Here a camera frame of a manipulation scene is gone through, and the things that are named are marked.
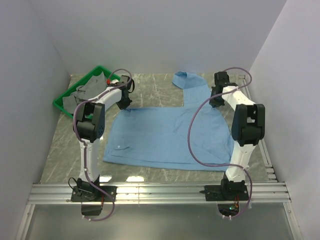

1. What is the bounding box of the light blue long sleeve shirt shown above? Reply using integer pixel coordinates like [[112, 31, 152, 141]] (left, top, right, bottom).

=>
[[103, 71, 234, 172]]

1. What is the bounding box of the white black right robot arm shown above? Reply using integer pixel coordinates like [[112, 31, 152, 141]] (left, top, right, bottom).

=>
[[209, 71, 266, 200]]

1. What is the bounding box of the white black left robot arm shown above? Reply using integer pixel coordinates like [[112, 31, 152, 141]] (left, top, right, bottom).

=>
[[73, 74, 135, 201]]

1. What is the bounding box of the grey long sleeve shirt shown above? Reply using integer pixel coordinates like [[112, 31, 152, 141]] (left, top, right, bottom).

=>
[[62, 72, 107, 114]]

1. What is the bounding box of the green plastic bin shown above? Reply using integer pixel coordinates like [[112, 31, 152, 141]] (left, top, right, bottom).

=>
[[52, 65, 115, 119]]

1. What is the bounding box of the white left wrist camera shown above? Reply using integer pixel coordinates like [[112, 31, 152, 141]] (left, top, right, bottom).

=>
[[106, 78, 120, 88]]

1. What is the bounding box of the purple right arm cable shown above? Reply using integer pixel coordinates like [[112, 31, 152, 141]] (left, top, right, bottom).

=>
[[187, 66, 253, 220]]

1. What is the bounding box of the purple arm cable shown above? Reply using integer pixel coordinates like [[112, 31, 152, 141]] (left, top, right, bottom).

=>
[[72, 68, 133, 222], [187, 66, 253, 220]]

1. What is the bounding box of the aluminium side rail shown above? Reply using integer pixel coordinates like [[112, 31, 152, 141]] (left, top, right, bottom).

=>
[[238, 74, 278, 182]]

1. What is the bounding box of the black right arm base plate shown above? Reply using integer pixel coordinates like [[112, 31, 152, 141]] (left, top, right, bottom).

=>
[[199, 185, 249, 202]]

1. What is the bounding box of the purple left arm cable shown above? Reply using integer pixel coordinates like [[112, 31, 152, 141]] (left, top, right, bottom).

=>
[[72, 68, 133, 222]]

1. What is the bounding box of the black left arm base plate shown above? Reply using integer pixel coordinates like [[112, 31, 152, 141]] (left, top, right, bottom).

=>
[[70, 185, 117, 203]]

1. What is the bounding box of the aluminium front mounting rail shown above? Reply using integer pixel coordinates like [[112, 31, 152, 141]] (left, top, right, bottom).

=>
[[27, 182, 291, 205]]

